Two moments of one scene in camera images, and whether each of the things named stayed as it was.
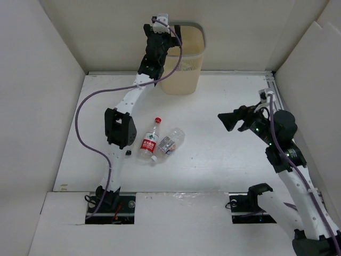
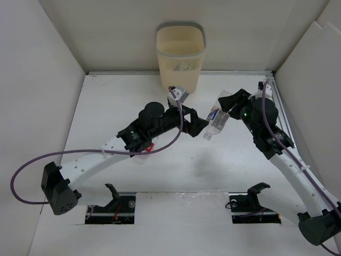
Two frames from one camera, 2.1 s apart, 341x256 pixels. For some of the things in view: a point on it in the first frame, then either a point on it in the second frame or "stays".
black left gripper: [173, 41] → [196, 124]
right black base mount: [244, 207] stays
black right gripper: [243, 112] → [241, 97]
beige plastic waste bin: [186, 80] stays
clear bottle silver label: [169, 143] → [217, 118]
